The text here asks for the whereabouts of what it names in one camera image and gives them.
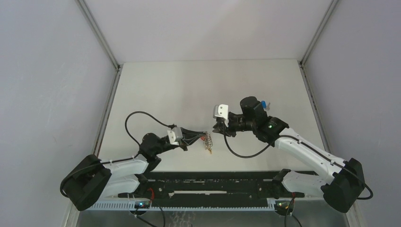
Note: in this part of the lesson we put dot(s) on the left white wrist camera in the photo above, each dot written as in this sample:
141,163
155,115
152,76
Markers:
175,136

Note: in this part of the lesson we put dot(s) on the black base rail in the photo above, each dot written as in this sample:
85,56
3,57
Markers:
211,188

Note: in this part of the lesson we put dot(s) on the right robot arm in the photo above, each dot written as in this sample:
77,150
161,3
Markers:
339,182

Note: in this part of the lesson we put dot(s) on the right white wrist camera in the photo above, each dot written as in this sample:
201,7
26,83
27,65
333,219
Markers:
221,111

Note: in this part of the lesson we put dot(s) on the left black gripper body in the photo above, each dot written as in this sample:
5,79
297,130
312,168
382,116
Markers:
181,144

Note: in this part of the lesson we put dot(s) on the right green circuit board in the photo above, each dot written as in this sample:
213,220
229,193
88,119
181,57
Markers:
283,208

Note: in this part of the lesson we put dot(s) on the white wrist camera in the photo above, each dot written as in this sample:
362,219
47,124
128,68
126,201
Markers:
175,136
221,111

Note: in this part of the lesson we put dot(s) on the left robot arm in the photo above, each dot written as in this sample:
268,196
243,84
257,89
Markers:
93,178

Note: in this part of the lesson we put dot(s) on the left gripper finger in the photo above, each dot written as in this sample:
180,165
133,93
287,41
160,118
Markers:
190,133
190,141

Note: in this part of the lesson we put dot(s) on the green circuit board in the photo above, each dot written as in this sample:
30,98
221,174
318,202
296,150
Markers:
142,205
283,208

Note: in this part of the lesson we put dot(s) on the blue tagged key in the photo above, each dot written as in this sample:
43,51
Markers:
266,104

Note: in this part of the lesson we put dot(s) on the left green circuit board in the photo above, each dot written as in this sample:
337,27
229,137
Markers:
142,205

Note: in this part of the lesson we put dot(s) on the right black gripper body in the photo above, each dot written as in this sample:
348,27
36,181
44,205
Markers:
237,124

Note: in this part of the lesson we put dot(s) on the white slotted cable duct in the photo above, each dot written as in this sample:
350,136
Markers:
126,205

